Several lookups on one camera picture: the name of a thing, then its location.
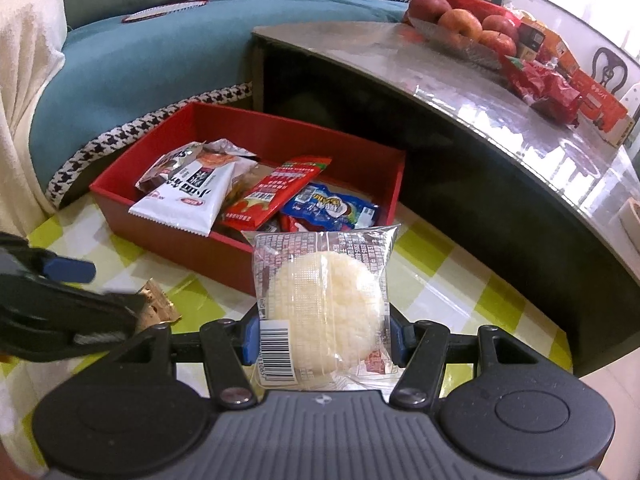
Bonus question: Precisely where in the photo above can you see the tape roll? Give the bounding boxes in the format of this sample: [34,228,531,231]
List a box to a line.
[619,199,640,250]

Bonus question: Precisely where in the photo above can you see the small gold snack packet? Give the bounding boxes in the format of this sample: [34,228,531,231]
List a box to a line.
[134,280,182,332]

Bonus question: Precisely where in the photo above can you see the white bread snack packet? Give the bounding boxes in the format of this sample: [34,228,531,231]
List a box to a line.
[129,152,237,237]

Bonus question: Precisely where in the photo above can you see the dark chair back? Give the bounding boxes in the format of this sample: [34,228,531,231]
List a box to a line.
[591,46,629,97]

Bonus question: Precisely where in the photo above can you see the red-edged strip on sofa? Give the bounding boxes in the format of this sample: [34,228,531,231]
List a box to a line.
[121,0,209,25]

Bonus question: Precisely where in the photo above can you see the clear yellow crispy cake packet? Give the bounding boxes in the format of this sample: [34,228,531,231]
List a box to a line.
[227,159,263,202]

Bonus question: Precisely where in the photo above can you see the green checked tablecloth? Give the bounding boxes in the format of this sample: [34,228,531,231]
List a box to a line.
[0,192,573,396]

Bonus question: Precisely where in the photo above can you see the blue candy packet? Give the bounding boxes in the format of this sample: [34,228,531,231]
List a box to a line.
[280,183,379,233]

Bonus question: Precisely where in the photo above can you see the red cardboard box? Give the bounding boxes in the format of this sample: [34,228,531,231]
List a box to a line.
[90,101,407,296]

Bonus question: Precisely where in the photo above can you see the white green wafer packet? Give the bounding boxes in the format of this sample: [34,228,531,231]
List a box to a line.
[136,144,205,193]

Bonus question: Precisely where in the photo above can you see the teal sofa houndstooth trim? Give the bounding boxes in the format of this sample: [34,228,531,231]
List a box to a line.
[30,0,417,208]

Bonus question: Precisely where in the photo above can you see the red gummy candy packet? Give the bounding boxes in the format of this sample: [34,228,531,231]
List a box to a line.
[276,211,312,233]

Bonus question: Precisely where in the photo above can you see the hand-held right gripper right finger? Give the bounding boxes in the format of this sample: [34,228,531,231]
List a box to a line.
[387,309,548,407]

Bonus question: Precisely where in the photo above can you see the clear round pastry packet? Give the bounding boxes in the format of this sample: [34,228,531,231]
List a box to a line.
[241,224,401,391]

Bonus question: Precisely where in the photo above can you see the cream towel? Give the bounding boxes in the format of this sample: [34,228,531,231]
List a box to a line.
[0,0,69,281]

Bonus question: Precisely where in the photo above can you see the long red snack packet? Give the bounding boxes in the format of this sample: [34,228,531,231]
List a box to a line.
[220,156,332,233]

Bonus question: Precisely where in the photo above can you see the small orange carton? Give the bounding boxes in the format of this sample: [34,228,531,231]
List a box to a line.
[516,16,577,72]

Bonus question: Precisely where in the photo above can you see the orange gift box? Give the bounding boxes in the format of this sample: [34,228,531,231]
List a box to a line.
[570,67,634,149]

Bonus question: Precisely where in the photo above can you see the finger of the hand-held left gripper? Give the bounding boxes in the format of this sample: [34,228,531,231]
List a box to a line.
[0,232,97,285]
[0,282,147,361]

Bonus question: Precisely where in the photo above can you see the red apple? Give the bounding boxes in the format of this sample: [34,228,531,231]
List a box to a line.
[476,30,517,59]
[409,0,452,24]
[439,8,484,42]
[482,14,521,41]

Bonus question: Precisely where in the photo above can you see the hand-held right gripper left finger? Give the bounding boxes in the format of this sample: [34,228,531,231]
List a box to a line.
[97,307,262,407]

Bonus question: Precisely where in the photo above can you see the pile of red packets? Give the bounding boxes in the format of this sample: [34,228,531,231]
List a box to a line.
[500,56,584,127]

